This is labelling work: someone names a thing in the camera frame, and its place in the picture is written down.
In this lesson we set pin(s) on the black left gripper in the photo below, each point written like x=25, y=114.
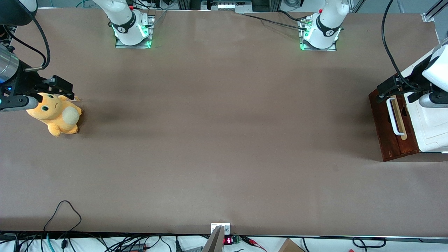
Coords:
x=412, y=77

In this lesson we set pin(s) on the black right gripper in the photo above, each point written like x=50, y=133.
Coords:
x=27, y=81

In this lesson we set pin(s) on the brown wooden drawer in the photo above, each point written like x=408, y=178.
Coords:
x=381, y=119

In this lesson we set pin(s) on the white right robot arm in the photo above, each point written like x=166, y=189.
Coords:
x=126, y=24

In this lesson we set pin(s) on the white drawer cabinet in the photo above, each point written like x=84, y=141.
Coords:
x=434, y=136

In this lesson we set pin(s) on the orange plush toy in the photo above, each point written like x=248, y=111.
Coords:
x=52, y=112

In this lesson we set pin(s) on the brown cardboard box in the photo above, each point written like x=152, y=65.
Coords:
x=290, y=246

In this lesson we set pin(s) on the bright white light strip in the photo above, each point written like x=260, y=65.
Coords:
x=225, y=6

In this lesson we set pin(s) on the red digit display module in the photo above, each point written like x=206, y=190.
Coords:
x=228, y=240

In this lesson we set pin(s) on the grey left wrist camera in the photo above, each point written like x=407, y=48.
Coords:
x=434, y=100

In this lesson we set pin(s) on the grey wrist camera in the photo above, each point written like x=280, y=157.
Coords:
x=17, y=103
x=434, y=100

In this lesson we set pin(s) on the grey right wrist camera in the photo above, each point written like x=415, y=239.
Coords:
x=17, y=103

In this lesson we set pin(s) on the aluminium frame profile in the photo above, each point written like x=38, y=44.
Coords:
x=432, y=14

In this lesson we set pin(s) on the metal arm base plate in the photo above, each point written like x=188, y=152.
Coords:
x=122, y=46
x=308, y=49

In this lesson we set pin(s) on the grey metal mount bar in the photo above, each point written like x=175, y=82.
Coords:
x=214, y=243

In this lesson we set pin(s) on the white mount bracket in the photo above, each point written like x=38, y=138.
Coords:
x=226, y=229

